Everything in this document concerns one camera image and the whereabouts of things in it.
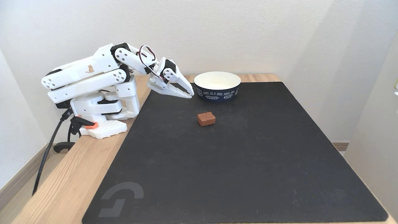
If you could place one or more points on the wooden baseboard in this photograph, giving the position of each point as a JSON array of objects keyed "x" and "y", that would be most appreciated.
[
  {"x": 18, "y": 179},
  {"x": 340, "y": 146}
]

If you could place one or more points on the black clamp with orange pad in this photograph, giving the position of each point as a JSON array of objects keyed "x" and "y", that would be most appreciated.
[{"x": 81, "y": 122}]

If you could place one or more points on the brown block toy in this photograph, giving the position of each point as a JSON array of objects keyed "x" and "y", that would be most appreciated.
[{"x": 206, "y": 119}]

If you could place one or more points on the black desk mat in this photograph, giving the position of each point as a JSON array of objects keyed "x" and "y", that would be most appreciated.
[{"x": 236, "y": 161}]

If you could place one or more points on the navy paper bowl white inside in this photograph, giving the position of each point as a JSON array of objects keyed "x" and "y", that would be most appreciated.
[{"x": 217, "y": 85}]

